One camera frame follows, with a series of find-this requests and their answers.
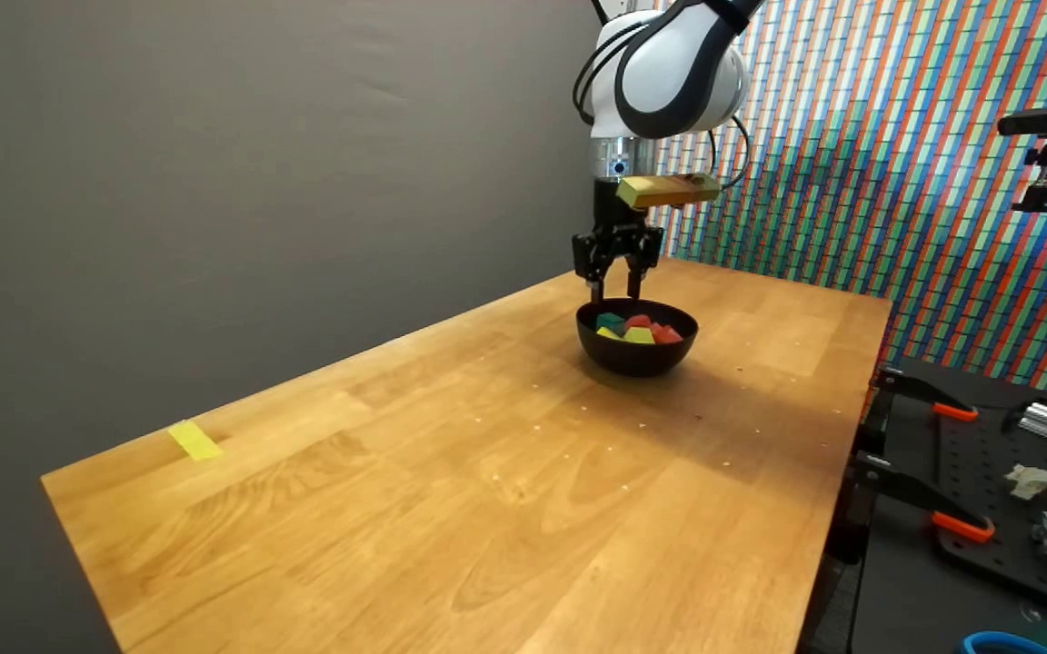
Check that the grey fabric backdrop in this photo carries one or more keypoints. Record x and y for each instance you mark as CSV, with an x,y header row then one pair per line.
x,y
243,182

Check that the black pegboard bench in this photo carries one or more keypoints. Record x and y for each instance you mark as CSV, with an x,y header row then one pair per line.
x,y
996,449

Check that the white crumpled object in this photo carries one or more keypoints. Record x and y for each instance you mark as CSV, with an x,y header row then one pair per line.
x,y
1031,480

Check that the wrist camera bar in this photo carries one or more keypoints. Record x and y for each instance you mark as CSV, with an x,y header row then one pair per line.
x,y
670,189

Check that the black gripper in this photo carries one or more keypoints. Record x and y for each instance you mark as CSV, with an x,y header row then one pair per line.
x,y
613,221

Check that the black round bowl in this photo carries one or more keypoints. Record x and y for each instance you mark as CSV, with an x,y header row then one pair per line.
x,y
632,363

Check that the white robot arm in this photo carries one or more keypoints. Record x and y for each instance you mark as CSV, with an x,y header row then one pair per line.
x,y
670,59

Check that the large yellow block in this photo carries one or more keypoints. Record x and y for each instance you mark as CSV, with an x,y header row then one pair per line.
x,y
603,336

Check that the yellow tape strip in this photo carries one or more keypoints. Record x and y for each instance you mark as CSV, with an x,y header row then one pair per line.
x,y
195,441

